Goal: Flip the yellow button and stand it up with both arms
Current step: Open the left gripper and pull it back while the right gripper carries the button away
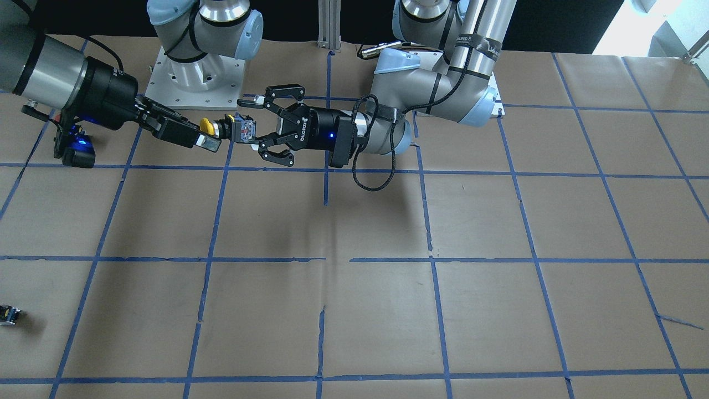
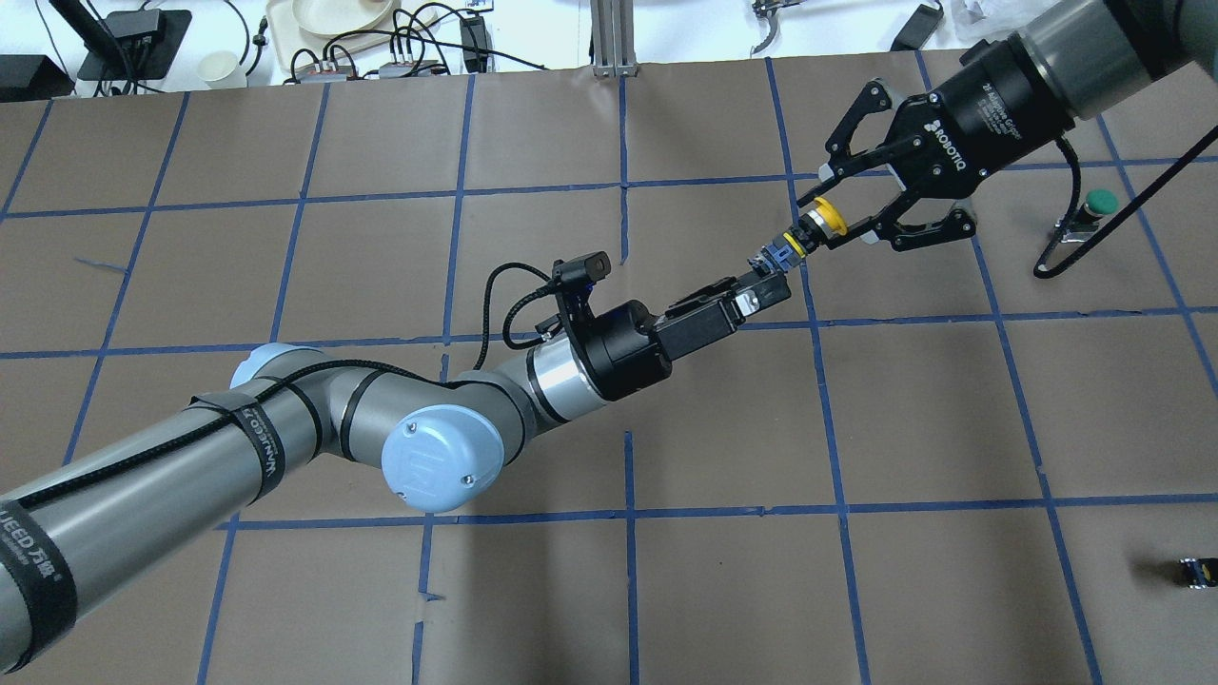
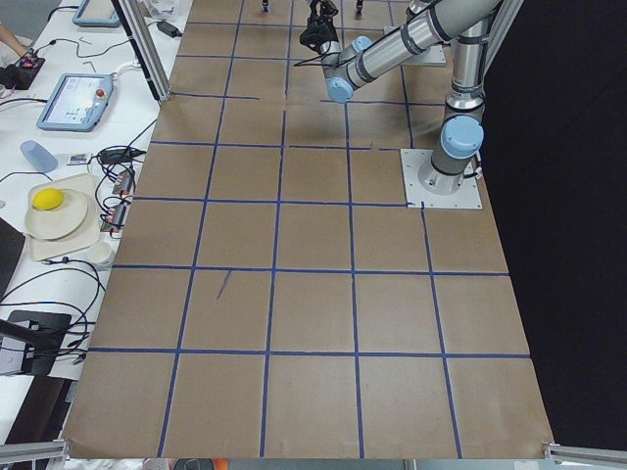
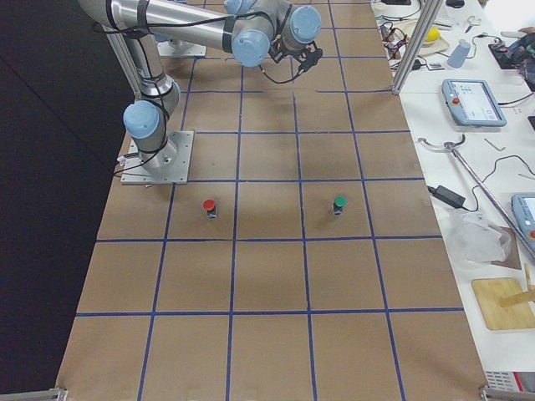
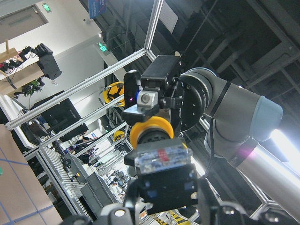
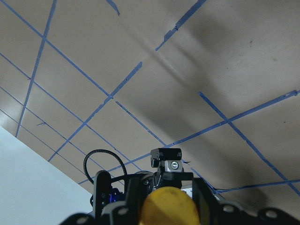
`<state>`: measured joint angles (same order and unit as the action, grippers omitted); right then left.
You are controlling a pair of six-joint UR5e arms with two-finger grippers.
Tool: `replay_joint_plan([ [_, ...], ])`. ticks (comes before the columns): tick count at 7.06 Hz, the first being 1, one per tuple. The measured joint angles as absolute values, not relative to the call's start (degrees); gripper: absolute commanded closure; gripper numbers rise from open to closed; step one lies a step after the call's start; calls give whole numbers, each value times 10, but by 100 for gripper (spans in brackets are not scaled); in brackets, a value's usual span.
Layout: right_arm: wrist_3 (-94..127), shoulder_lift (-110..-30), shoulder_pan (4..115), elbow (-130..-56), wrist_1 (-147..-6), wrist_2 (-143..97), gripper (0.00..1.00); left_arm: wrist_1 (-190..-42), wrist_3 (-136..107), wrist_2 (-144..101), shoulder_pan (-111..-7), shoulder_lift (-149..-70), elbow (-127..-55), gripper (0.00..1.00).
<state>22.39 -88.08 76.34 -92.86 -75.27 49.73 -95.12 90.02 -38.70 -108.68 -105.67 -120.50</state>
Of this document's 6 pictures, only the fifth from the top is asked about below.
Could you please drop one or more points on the yellow hard hat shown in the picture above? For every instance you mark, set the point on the yellow hard hat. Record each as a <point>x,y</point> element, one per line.
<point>112,91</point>

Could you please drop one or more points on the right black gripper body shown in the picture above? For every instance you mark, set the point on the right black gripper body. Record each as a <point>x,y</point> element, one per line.
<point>184,96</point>

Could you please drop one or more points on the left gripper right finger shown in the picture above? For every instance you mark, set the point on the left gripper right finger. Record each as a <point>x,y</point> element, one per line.
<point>214,212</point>

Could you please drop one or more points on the yellow push button switch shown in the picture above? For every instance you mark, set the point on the yellow push button switch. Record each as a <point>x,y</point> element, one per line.
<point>168,179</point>

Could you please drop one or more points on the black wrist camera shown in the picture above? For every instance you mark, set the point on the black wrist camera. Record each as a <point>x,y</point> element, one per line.
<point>131,87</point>

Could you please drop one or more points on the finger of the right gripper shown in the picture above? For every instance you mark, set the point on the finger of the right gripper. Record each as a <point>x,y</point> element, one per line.
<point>161,72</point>
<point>135,113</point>

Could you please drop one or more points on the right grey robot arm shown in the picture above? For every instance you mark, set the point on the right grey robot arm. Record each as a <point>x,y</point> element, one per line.
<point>239,121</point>

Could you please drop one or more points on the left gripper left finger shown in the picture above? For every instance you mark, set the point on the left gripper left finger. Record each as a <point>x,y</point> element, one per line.
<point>132,211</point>

